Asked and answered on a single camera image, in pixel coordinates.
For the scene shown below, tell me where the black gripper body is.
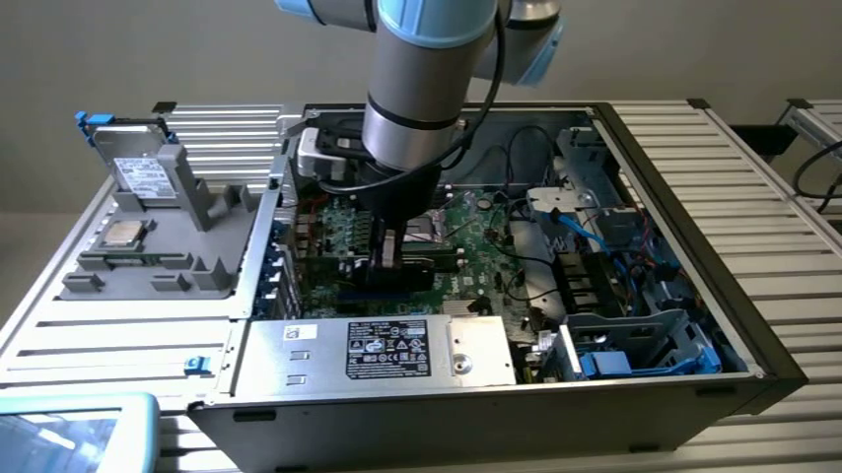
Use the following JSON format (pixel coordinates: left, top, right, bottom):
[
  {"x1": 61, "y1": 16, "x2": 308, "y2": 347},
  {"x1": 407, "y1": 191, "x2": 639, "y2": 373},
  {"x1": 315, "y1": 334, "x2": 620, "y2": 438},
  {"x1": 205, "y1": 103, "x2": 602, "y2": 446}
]
[{"x1": 356, "y1": 162, "x2": 442, "y2": 229}]

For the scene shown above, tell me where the black graphics card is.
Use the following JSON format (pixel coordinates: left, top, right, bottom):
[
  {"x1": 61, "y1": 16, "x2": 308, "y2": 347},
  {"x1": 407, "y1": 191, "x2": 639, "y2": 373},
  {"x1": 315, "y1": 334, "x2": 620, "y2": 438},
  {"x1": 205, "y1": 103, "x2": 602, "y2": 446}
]
[{"x1": 340, "y1": 251, "x2": 462, "y2": 301}]

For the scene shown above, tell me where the CPU socket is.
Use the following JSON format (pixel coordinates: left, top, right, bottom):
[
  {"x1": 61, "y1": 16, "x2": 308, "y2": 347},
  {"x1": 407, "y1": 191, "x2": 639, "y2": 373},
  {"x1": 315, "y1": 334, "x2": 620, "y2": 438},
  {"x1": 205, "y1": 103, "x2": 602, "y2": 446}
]
[{"x1": 399, "y1": 210, "x2": 456, "y2": 243}]

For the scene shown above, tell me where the green motherboard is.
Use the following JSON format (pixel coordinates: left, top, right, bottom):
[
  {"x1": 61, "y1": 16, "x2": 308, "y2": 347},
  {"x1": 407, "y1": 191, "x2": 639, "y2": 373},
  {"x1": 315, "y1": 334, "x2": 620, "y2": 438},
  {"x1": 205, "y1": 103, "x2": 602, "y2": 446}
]
[{"x1": 292, "y1": 189, "x2": 534, "y2": 319}]

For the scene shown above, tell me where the silver chipset heat sink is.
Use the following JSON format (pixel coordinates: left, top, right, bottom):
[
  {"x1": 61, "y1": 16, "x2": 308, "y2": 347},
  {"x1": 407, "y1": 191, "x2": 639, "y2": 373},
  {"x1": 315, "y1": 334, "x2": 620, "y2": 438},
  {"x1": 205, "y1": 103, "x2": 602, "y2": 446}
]
[{"x1": 439, "y1": 297, "x2": 500, "y2": 317}]

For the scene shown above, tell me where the silver power supply unit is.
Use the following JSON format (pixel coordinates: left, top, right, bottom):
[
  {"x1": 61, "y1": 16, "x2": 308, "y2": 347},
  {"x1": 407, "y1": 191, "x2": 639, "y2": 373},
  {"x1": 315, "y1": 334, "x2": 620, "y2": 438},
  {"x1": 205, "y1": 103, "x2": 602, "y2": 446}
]
[{"x1": 231, "y1": 315, "x2": 519, "y2": 397}]

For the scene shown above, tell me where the silver optical drive latch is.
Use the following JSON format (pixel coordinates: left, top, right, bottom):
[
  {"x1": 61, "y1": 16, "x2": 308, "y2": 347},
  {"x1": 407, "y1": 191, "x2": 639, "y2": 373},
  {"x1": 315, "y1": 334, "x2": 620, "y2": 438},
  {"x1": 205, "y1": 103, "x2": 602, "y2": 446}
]
[{"x1": 524, "y1": 185, "x2": 604, "y2": 218}]

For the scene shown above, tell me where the silver disk bay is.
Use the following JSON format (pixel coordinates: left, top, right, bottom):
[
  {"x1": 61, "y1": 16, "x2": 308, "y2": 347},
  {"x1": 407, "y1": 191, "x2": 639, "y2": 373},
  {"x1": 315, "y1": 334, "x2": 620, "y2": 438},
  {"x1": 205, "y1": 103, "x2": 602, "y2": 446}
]
[{"x1": 554, "y1": 126, "x2": 627, "y2": 198}]

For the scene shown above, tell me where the grey parts rack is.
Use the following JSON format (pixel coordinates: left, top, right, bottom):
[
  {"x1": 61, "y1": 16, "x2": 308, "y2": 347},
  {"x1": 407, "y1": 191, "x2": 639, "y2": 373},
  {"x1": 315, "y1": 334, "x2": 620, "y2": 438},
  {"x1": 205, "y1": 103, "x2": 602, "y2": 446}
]
[{"x1": 57, "y1": 142, "x2": 265, "y2": 302}]

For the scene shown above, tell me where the green RAM stick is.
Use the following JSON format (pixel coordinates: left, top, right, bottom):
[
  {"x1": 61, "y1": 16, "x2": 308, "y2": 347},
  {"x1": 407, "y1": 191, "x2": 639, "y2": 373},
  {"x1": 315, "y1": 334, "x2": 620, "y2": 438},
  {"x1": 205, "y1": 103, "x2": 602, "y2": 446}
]
[{"x1": 107, "y1": 252, "x2": 187, "y2": 268}]

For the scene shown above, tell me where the open black PC case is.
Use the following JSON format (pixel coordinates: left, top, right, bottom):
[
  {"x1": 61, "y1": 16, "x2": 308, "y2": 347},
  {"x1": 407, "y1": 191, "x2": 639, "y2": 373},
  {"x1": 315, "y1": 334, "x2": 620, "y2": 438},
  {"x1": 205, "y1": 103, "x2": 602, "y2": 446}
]
[{"x1": 185, "y1": 101, "x2": 808, "y2": 470}]

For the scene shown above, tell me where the silver CPU chip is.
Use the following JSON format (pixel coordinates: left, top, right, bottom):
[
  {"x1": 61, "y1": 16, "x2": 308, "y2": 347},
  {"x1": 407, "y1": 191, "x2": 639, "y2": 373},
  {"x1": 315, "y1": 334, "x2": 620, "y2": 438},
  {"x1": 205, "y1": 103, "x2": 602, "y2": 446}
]
[{"x1": 96, "y1": 221, "x2": 151, "y2": 253}]

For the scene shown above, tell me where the silver hard disk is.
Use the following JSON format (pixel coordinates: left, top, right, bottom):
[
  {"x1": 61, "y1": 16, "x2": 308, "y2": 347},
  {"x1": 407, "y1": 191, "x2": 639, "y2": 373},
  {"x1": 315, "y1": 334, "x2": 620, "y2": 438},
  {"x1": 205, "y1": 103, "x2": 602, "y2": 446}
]
[{"x1": 91, "y1": 124, "x2": 184, "y2": 201}]

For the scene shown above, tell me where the blue disk caddy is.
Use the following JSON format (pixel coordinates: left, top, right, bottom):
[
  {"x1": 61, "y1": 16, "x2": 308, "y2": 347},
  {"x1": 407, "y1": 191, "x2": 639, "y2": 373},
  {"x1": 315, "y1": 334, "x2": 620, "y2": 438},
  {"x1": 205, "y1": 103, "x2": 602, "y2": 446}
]
[{"x1": 580, "y1": 351, "x2": 634, "y2": 381}]

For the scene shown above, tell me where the blue disk carrier clip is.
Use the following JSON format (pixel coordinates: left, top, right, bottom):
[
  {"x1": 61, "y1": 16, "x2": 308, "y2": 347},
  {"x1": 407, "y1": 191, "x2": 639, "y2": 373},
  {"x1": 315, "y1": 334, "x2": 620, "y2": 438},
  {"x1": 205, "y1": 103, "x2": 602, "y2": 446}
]
[{"x1": 75, "y1": 111, "x2": 115, "y2": 144}]

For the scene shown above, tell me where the light blue tray corner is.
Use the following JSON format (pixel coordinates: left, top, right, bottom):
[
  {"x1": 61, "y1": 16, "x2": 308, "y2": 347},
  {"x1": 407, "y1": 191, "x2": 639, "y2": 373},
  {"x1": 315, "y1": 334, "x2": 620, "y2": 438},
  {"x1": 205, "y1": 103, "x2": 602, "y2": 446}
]
[{"x1": 0, "y1": 391, "x2": 160, "y2": 473}]

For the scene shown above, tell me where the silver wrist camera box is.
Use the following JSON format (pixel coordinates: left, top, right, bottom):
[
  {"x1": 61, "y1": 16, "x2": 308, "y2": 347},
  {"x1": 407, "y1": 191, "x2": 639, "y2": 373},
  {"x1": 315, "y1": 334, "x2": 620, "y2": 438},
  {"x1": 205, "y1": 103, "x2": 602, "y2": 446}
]
[{"x1": 295, "y1": 127, "x2": 367, "y2": 179}]

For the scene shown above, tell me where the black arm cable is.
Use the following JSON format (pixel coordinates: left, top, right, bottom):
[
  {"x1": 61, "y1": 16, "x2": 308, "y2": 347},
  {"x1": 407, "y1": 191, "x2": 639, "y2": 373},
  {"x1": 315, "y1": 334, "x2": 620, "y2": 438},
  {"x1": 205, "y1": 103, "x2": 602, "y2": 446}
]
[{"x1": 316, "y1": 0, "x2": 510, "y2": 194}]

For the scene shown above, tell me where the blue data wire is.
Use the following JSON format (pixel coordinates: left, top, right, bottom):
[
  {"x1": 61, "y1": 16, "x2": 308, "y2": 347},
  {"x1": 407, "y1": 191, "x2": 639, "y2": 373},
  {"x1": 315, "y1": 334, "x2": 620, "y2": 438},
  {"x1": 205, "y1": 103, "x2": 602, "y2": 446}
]
[{"x1": 550, "y1": 208, "x2": 666, "y2": 270}]

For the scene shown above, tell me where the black loose cable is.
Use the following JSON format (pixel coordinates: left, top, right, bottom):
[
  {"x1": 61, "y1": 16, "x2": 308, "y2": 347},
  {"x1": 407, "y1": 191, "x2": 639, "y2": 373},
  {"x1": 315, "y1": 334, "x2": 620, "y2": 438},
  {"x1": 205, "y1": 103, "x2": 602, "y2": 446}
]
[{"x1": 791, "y1": 139, "x2": 842, "y2": 216}]

